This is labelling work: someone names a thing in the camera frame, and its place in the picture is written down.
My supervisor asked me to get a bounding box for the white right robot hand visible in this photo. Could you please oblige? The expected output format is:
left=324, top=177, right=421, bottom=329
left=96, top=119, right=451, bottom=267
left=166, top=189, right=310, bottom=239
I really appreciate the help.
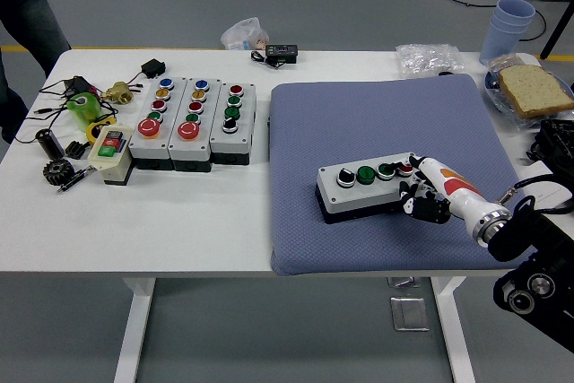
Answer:
left=387, top=154, right=494, bottom=230

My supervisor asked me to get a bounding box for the four-button control box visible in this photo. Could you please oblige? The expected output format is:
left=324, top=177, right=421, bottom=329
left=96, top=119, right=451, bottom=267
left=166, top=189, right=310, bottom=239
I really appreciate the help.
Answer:
left=208, top=82, right=258, bottom=166
left=316, top=152, right=421, bottom=226

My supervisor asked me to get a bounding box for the five-button emergency stop box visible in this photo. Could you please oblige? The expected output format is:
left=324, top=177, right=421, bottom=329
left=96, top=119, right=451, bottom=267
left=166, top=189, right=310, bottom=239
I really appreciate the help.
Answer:
left=128, top=76, right=187, bottom=172
left=167, top=76, right=222, bottom=173

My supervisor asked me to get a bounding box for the white card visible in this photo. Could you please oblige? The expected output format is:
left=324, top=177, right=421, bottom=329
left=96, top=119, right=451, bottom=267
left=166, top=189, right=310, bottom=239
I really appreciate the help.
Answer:
left=526, top=167, right=574, bottom=212

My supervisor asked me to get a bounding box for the clear plastic bread bag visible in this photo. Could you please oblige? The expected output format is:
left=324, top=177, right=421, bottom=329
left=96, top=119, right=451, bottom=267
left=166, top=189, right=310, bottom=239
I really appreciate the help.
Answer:
left=482, top=53, right=574, bottom=133

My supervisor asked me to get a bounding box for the small metal floor plate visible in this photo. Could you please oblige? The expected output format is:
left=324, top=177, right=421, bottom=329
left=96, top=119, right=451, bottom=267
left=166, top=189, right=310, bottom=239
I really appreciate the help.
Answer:
left=387, top=275, right=422, bottom=289

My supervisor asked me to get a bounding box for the black metal machine part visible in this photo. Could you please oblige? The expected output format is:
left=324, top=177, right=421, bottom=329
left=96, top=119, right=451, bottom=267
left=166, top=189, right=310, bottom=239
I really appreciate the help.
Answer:
left=531, top=118, right=574, bottom=178

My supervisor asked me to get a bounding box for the blue-grey quilted mat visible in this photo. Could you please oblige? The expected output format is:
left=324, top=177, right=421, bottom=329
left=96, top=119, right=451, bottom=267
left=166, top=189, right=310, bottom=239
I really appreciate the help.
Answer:
left=267, top=74, right=539, bottom=277

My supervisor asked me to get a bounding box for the slice of bread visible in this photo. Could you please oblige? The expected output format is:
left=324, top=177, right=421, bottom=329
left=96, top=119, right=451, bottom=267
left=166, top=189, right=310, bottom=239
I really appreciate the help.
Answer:
left=498, top=65, right=574, bottom=119

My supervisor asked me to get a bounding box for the large metal floor plate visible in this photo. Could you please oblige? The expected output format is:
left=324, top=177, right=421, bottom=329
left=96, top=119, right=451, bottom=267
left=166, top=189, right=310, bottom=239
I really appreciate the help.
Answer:
left=388, top=295, right=431, bottom=333

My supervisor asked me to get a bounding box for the clear bag of small parts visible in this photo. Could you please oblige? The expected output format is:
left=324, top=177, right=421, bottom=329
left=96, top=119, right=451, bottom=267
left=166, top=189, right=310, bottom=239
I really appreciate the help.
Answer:
left=395, top=42, right=465, bottom=80

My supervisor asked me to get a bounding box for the white table leg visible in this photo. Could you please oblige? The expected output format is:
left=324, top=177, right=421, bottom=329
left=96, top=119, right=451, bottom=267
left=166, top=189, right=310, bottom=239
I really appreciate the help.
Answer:
left=430, top=275, right=476, bottom=383
left=111, top=277, right=157, bottom=383

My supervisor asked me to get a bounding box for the light blue plastic cup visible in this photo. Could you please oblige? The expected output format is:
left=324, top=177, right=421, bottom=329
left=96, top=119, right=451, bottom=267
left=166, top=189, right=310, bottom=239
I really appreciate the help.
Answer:
left=491, top=13, right=533, bottom=35
left=494, top=0, right=536, bottom=25
left=478, top=19, right=528, bottom=65

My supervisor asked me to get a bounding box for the black slanted pole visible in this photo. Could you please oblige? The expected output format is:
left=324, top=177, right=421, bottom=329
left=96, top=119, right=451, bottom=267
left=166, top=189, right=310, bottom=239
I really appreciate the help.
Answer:
left=539, top=0, right=574, bottom=60

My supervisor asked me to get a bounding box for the white plastic bag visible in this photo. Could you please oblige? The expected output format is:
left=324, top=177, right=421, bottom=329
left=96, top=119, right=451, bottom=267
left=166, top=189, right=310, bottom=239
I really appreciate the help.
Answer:
left=220, top=16, right=270, bottom=51

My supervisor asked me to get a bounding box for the brass valve fitting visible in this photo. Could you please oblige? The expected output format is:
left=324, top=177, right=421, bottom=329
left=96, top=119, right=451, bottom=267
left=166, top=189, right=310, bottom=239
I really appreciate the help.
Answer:
left=99, top=81, right=135, bottom=106

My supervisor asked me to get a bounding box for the yellow tape roll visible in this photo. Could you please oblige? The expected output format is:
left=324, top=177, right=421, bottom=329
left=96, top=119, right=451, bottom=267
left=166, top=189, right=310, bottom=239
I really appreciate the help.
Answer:
left=85, top=116, right=117, bottom=146

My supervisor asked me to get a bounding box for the green cylinder roll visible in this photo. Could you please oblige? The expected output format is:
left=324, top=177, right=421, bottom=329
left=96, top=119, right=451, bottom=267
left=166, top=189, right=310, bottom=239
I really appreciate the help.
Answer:
left=65, top=91, right=103, bottom=132

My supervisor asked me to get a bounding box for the black finned heat sink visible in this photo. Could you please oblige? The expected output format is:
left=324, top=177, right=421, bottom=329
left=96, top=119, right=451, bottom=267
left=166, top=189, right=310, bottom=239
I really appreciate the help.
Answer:
left=65, top=140, right=92, bottom=161

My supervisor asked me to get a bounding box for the black metal pen tool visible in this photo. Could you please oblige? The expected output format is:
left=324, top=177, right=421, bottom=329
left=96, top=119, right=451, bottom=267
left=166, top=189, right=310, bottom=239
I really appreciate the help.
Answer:
left=55, top=166, right=97, bottom=196

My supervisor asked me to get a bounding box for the small black electronic module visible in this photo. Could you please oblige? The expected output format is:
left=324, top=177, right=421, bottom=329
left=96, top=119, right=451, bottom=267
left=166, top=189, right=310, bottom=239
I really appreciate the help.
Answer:
left=64, top=75, right=92, bottom=98

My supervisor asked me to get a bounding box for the black metal gear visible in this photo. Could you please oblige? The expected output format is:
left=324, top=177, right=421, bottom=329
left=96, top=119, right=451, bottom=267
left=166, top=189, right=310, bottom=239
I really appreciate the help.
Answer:
left=41, top=159, right=76, bottom=187

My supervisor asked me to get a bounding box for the black cylindrical capacitor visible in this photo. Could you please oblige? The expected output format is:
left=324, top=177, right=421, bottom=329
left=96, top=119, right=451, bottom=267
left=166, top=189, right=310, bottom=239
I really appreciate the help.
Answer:
left=35, top=128, right=65, bottom=161

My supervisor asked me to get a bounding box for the person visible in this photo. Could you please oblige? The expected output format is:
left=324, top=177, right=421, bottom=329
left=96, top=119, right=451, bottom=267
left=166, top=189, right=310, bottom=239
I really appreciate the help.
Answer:
left=0, top=0, right=73, bottom=144

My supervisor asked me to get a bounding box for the black digital meter with cable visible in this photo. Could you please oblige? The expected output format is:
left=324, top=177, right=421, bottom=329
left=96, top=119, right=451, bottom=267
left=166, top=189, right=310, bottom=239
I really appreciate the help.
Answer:
left=249, top=43, right=300, bottom=72

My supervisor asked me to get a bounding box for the black servo motor with wires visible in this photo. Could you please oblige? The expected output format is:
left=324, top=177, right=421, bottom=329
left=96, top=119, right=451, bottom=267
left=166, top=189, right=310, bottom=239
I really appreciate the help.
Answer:
left=123, top=58, right=167, bottom=88

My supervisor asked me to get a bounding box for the cream red-green switch box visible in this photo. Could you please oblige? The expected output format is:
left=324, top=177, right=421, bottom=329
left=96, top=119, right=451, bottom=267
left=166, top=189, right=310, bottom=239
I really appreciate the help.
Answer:
left=86, top=125, right=135, bottom=187

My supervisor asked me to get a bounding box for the black cable with plug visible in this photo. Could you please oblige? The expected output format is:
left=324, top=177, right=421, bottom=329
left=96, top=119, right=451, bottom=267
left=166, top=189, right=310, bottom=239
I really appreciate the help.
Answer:
left=12, top=104, right=73, bottom=144

